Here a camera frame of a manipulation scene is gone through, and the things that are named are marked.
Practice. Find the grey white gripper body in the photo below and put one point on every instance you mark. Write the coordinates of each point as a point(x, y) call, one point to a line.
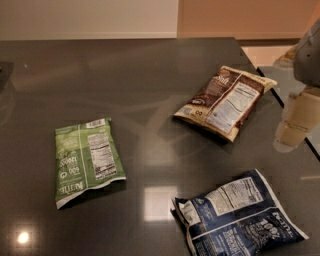
point(308, 63)

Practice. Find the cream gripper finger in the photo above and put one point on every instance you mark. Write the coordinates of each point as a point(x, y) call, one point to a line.
point(288, 138)
point(302, 111)

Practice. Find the brown chip bag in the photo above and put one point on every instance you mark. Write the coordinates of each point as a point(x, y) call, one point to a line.
point(223, 105)

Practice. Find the blue chip bag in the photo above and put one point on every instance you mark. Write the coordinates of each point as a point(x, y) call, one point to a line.
point(240, 218)

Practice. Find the green chip bag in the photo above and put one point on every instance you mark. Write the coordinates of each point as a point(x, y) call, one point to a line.
point(86, 159)

